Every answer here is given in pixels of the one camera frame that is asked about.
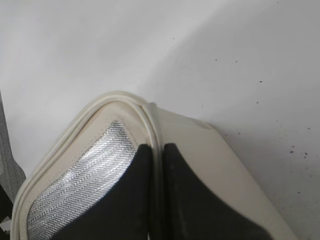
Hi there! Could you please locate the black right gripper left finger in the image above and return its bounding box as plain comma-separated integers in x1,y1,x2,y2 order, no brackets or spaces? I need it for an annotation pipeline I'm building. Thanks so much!
53,144,152,240

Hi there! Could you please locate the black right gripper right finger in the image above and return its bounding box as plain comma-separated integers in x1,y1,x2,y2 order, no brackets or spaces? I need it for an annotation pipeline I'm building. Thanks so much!
162,143,267,240

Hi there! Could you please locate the cream zippered bag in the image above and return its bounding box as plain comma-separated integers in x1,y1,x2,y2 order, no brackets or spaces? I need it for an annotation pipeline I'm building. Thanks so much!
10,92,296,240

